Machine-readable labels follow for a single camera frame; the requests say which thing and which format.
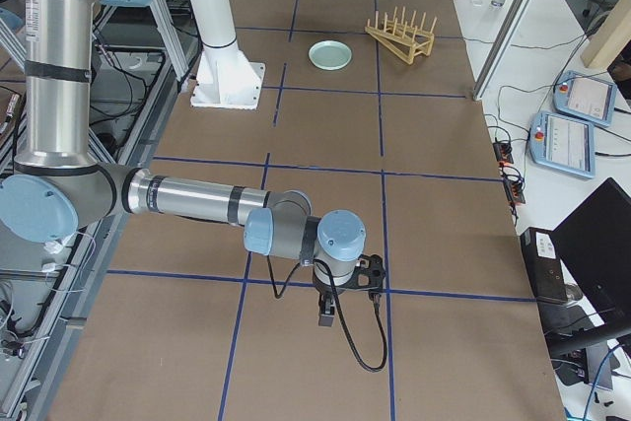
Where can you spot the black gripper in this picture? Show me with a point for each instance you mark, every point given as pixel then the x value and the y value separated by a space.
pixel 327 290

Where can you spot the light green plate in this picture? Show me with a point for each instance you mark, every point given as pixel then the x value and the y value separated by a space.
pixel 330 55

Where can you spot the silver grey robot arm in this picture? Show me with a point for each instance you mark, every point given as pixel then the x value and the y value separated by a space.
pixel 57 188

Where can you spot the wooden plate rack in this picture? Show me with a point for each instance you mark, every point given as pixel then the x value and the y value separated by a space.
pixel 401 34

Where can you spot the lower orange black adapter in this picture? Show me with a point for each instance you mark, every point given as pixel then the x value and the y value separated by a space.
pixel 514 188

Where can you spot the orange black adapter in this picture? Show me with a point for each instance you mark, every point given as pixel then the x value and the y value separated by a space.
pixel 514 188
pixel 503 152

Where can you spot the black computer box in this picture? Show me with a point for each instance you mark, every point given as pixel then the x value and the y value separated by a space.
pixel 543 266

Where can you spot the upper orange black adapter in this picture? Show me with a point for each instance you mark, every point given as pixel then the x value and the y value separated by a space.
pixel 503 152

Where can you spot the black monitor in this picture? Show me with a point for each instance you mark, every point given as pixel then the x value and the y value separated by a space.
pixel 594 244

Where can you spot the lower teach pendant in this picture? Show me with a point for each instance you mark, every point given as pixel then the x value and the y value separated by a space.
pixel 563 143

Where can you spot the teach pendant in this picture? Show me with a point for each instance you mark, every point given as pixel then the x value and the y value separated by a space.
pixel 563 143
pixel 585 97

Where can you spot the upper teach pendant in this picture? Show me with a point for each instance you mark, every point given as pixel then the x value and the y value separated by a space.
pixel 585 97

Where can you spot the wooden beam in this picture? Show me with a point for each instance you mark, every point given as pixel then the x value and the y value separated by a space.
pixel 610 39

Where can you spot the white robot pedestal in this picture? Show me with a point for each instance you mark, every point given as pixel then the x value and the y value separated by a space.
pixel 225 77

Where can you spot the aluminium frame post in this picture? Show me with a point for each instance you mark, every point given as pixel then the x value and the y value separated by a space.
pixel 501 44

